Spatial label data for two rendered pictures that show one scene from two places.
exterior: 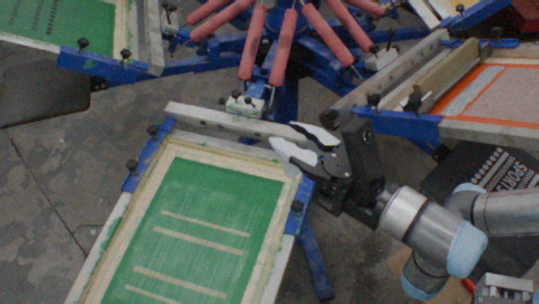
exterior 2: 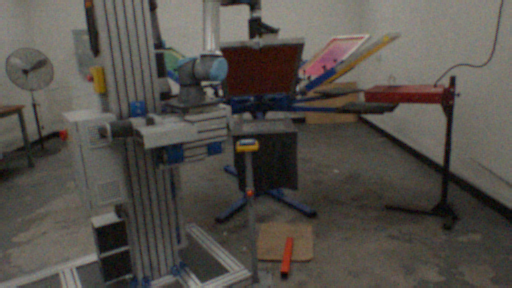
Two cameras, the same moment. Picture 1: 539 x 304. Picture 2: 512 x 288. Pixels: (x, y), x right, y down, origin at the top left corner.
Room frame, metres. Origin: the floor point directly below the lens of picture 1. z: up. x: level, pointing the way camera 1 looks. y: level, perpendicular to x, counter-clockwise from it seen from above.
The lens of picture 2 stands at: (-1.12, -2.63, 1.55)
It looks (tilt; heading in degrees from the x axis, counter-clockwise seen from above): 14 degrees down; 43
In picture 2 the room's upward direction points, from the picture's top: 3 degrees counter-clockwise
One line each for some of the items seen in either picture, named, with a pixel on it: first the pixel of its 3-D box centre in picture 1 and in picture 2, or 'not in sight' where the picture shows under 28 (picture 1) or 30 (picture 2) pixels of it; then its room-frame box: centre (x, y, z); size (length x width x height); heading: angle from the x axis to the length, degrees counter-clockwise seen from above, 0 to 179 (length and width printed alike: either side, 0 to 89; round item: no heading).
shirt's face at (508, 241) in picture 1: (504, 187); (263, 125); (0.91, -0.81, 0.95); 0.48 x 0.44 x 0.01; 44
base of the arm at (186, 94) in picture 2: not in sight; (191, 92); (0.13, -1.01, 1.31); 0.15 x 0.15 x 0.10
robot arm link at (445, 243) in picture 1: (446, 240); not in sight; (0.32, -0.24, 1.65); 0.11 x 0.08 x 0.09; 51
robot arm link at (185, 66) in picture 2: not in sight; (190, 69); (0.13, -1.02, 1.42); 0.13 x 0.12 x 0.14; 106
